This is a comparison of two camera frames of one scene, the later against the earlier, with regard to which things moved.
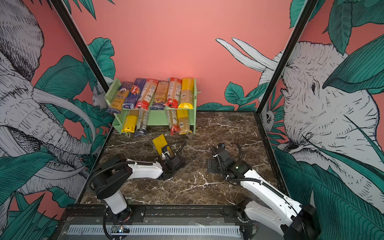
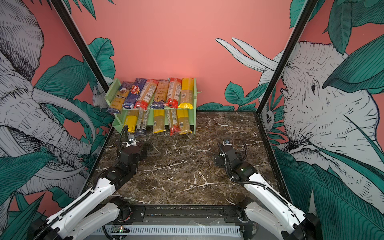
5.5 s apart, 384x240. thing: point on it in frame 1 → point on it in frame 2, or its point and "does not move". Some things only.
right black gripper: [214, 169] → [221, 164]
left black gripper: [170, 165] → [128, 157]
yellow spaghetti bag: [182, 116] does not move
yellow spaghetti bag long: [187, 90] does not move
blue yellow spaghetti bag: [118, 103] does not move
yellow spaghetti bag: [160, 142] → [159, 121]
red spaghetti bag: [172, 117] does not move
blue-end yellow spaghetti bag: [161, 95] does not move
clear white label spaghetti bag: [143, 116] does not move
